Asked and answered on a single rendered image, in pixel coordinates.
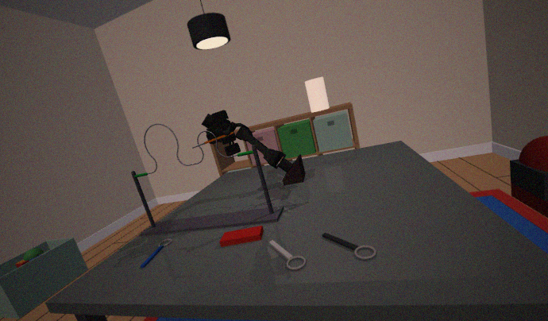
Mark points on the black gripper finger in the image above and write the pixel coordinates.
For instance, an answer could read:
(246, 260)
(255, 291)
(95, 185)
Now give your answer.
(225, 129)
(228, 139)

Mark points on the grey loop with black handle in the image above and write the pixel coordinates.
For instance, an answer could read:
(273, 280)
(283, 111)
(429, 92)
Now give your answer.
(349, 245)

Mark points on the blue stick with grey loop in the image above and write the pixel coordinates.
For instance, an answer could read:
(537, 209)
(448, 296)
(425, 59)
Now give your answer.
(155, 252)

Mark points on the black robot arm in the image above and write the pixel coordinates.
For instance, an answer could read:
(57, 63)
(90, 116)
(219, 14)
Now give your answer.
(270, 155)

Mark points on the red rectangular block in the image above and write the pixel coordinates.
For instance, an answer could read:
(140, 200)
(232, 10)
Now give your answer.
(241, 236)

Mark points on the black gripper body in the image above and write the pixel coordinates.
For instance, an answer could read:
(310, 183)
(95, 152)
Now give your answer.
(218, 117)

